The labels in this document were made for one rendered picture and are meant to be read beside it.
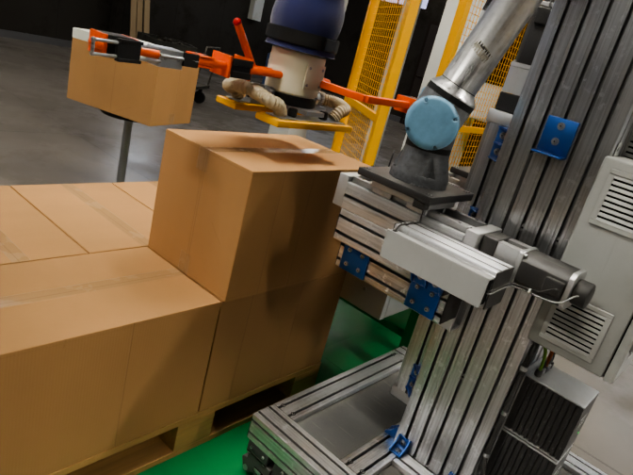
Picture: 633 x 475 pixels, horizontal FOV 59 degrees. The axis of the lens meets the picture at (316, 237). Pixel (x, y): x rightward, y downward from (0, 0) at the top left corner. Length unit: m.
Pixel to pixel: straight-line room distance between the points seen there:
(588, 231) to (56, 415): 1.32
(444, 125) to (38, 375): 1.06
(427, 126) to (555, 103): 0.35
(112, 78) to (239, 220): 2.04
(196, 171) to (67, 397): 0.69
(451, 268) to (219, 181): 0.72
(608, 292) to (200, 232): 1.08
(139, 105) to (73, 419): 2.13
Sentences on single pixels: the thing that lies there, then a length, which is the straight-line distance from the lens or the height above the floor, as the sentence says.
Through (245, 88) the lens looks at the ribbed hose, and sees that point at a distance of 1.69.
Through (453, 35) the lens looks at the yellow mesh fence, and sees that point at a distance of 3.37.
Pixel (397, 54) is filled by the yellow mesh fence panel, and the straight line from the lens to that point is 2.96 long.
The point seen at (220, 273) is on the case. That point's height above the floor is 0.62.
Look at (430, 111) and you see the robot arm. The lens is 1.24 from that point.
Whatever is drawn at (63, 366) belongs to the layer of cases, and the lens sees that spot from 1.46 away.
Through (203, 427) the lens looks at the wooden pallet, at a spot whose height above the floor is 0.07.
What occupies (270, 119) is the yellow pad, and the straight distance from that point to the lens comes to 1.62.
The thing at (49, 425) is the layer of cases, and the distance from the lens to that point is 1.55.
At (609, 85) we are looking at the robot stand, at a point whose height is 1.37.
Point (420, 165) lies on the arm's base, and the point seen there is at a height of 1.09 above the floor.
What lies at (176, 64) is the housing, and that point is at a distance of 1.50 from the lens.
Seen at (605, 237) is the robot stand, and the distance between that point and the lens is 1.38.
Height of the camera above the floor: 1.32
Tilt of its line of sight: 19 degrees down
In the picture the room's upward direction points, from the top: 15 degrees clockwise
